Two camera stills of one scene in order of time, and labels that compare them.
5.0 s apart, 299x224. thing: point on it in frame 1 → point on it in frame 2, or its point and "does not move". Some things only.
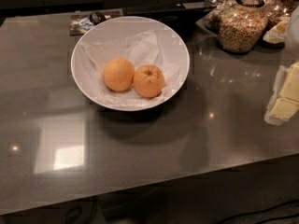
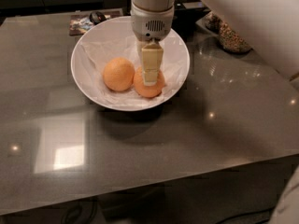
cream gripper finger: (285, 97) → (152, 26)
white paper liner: (152, 49) does not move
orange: (119, 74) does not move
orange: (149, 80) does not move
